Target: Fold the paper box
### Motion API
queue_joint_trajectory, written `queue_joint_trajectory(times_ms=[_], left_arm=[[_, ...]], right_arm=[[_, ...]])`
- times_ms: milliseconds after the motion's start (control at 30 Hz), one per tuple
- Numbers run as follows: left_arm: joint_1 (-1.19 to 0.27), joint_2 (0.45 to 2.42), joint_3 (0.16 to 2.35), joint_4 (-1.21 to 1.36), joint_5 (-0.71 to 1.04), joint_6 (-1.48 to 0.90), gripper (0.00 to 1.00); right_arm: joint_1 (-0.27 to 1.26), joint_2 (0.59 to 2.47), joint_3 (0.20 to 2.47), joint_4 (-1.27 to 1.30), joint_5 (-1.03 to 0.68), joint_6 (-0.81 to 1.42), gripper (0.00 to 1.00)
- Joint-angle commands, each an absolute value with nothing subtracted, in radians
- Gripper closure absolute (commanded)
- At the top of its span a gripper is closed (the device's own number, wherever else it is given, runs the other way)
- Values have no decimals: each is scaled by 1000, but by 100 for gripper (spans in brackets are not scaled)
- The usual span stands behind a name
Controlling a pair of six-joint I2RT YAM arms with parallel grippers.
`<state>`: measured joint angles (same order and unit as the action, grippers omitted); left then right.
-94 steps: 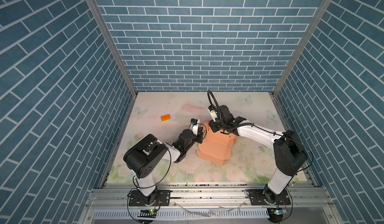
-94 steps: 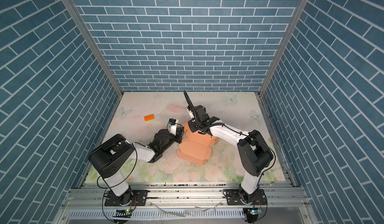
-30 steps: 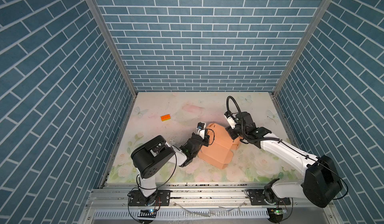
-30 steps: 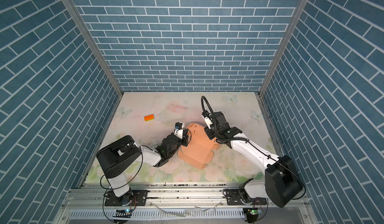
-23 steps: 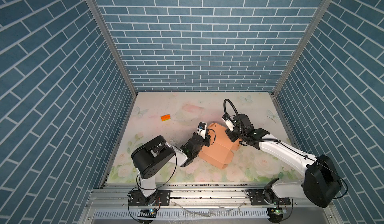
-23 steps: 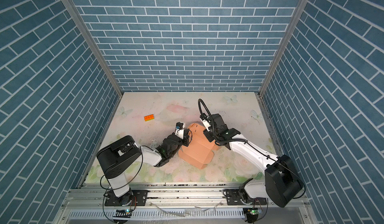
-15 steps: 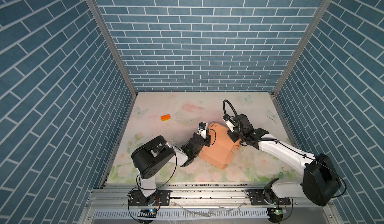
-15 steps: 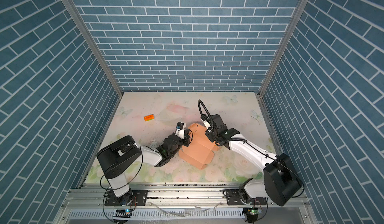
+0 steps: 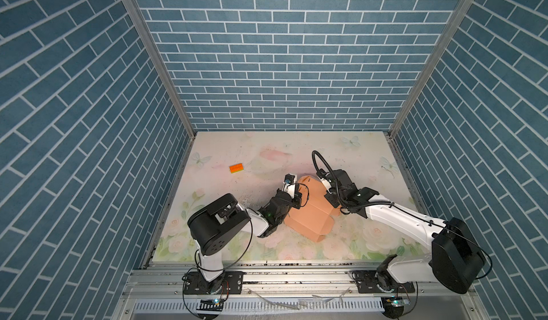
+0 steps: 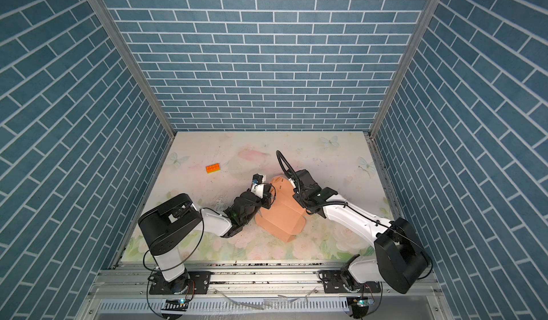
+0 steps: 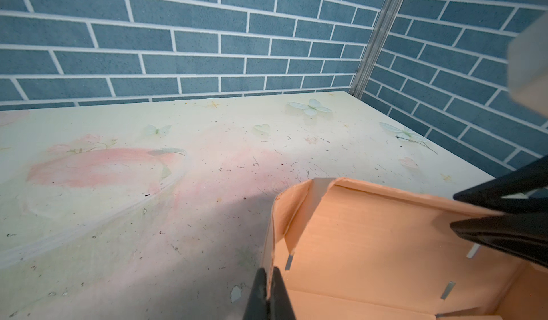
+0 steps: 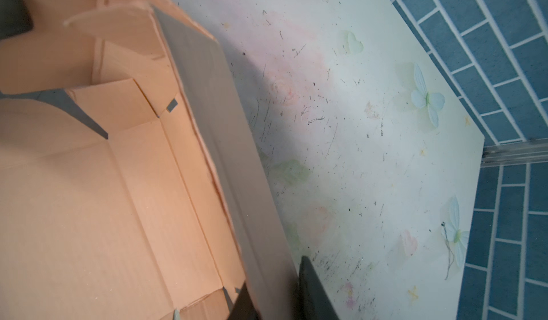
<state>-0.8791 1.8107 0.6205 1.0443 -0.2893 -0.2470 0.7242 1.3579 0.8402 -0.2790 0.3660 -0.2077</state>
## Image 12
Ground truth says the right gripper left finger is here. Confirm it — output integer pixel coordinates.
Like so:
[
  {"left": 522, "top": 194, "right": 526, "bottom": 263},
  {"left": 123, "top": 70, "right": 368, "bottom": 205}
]
[{"left": 226, "top": 283, "right": 259, "bottom": 320}]

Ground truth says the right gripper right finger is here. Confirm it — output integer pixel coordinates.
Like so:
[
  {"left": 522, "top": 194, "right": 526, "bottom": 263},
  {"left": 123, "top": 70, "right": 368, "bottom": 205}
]
[{"left": 299, "top": 256, "right": 339, "bottom": 320}]

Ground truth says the pink cardboard paper box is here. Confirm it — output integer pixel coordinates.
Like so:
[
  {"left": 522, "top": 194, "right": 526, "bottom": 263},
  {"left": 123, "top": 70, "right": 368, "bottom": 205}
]
[{"left": 1, "top": 0, "right": 300, "bottom": 319}]

